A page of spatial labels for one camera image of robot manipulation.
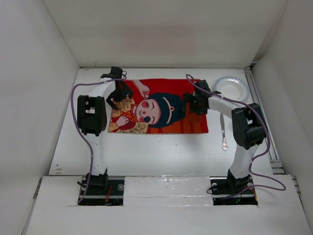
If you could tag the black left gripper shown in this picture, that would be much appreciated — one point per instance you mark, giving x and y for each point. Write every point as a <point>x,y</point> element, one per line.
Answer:
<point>126,93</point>

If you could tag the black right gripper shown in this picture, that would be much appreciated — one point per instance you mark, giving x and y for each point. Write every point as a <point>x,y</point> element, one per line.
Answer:
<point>188,97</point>

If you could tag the red patterned cloth placemat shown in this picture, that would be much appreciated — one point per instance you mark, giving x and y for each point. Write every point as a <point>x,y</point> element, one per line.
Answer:
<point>156,107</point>

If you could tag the white blue-rimmed plate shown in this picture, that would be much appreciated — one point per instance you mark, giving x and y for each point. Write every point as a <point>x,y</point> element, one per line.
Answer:
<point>233,88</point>

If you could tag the silver table knife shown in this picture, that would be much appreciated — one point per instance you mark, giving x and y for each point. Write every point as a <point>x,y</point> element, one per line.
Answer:
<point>224,141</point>

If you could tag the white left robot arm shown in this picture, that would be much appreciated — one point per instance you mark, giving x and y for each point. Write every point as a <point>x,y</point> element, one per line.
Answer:
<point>92,115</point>

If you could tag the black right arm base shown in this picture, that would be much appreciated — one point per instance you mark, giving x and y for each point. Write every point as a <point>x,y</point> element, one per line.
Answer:
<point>228,191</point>

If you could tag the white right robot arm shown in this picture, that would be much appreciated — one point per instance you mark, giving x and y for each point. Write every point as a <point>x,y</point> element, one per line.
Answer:
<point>248,124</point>

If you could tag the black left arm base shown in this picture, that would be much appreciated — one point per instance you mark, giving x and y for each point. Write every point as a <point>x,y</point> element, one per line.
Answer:
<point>101,190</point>

